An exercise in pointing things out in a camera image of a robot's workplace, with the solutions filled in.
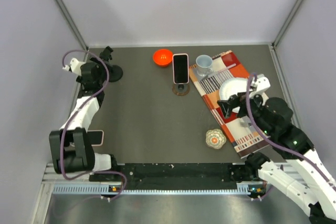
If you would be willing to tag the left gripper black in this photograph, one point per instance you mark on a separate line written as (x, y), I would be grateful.
(101, 68)

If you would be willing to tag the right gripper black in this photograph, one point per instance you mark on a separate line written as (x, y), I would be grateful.
(226, 106)

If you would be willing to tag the black round-base phone stand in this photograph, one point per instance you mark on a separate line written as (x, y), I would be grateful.
(115, 71)

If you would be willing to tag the phone with pink case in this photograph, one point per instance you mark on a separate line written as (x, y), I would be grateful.
(180, 68)

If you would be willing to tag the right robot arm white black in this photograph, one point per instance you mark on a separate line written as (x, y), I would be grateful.
(272, 120)

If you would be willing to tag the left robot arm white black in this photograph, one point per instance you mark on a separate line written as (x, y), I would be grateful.
(71, 145)

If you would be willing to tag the grey phone stand copper base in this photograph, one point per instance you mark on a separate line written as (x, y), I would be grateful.
(181, 89)

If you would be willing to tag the white paper plate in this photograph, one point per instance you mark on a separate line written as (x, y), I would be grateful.
(232, 86)

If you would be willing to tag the floral patterned small dish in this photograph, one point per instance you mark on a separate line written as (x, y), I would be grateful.
(215, 139)

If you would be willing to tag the patterned orange placemat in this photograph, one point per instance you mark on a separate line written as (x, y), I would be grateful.
(229, 77)

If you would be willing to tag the pink plastic utensil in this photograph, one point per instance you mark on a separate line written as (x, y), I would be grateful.
(223, 70)

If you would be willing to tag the light blue mug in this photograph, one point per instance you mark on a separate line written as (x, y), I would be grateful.
(204, 65)

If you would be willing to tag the orange plastic bowl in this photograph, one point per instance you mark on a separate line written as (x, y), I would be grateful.
(163, 57)

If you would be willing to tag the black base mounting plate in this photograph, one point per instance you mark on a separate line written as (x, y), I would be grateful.
(185, 175)

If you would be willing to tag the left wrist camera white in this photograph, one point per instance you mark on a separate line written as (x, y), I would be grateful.
(74, 66)

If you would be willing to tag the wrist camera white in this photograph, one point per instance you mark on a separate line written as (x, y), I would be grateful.
(259, 86)
(74, 66)

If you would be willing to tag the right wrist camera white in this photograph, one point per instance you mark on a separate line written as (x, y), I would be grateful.
(259, 86)

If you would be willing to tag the grey slotted cable duct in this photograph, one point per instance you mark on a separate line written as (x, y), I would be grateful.
(105, 189)

